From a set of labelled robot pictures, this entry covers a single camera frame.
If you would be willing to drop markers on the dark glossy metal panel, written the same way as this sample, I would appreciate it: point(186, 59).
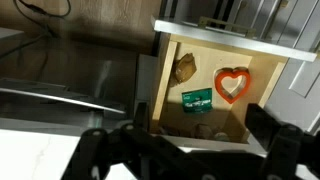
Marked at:
point(50, 95)

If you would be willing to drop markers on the wooden drawer with white front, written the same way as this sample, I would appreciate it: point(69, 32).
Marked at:
point(206, 65)

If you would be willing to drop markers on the small brown object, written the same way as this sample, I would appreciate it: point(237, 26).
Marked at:
point(203, 131)

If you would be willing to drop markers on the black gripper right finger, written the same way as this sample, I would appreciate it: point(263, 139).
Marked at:
point(290, 150)

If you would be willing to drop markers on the grey shaker base cabinet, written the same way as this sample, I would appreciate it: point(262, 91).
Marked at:
point(296, 86)

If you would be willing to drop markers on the green packet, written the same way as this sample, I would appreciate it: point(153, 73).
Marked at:
point(197, 100)

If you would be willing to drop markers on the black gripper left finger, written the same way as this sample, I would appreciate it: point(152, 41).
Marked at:
point(100, 150)

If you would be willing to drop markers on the small grey object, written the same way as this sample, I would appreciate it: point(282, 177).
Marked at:
point(222, 136)

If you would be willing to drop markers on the brown toy figure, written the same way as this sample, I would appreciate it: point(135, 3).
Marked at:
point(184, 70)

